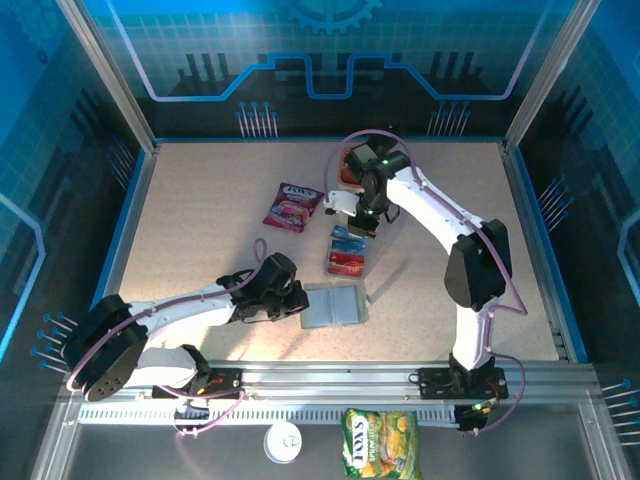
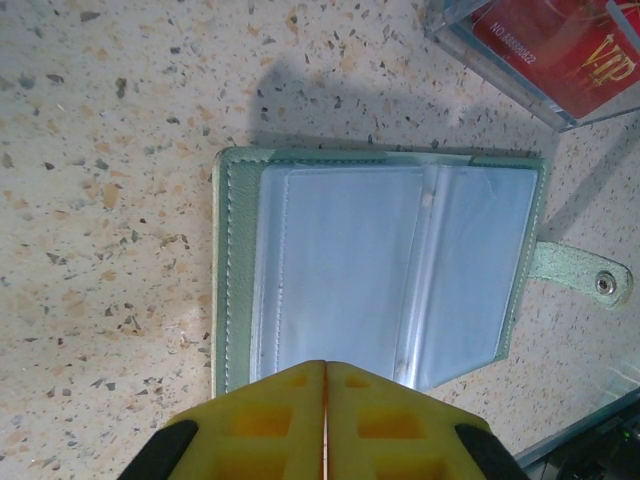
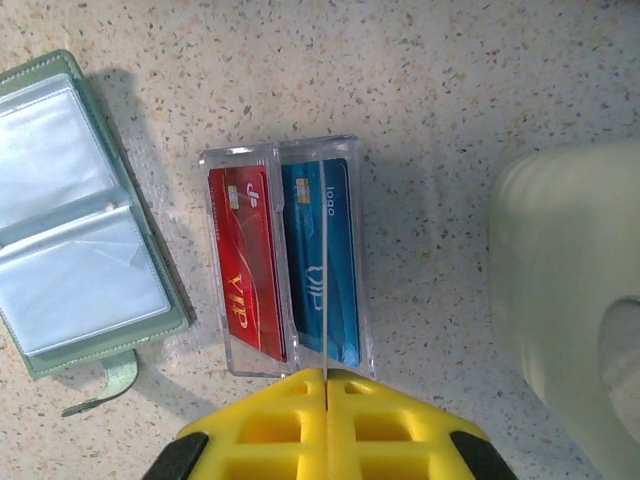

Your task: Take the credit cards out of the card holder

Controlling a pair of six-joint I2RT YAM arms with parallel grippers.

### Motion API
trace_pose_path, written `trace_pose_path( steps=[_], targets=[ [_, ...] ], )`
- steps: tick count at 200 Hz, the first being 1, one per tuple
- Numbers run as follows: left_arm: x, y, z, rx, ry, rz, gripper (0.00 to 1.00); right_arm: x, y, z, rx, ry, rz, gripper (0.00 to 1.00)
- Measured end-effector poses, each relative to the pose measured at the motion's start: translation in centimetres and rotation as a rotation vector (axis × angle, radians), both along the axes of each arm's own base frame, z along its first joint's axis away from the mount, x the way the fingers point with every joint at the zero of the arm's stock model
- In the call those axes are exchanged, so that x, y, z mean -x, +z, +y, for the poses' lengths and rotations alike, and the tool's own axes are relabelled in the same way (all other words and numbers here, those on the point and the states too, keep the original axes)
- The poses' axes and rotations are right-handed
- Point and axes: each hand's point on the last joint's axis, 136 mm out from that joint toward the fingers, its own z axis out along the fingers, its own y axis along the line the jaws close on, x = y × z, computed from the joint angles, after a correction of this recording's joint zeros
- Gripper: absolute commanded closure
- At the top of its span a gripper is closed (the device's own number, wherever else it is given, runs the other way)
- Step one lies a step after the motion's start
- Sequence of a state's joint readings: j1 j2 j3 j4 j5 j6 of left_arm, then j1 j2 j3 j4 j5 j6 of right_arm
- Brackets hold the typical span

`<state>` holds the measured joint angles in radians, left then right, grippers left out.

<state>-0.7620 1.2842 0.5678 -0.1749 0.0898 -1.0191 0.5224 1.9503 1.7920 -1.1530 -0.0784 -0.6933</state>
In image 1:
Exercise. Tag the aluminium frame post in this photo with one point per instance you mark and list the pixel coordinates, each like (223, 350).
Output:
(109, 75)
(550, 75)

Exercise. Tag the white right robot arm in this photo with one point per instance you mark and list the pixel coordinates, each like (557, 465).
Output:
(430, 200)

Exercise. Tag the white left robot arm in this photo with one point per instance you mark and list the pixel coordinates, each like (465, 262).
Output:
(185, 315)

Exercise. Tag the clear acrylic card tray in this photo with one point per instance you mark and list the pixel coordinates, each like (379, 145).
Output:
(366, 260)

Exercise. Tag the aluminium front rail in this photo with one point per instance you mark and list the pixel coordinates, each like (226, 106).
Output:
(325, 380)

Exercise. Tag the white round lid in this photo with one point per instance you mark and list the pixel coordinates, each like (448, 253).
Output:
(283, 442)

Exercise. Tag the red VIP card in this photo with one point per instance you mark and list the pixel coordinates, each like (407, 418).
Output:
(346, 265)

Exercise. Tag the green Fox's candy bag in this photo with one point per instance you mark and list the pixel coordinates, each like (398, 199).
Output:
(382, 445)

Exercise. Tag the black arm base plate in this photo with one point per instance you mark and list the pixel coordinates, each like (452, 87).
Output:
(435, 382)
(225, 382)

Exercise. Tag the purple Fox's candy bag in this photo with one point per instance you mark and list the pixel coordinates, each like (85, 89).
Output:
(294, 207)

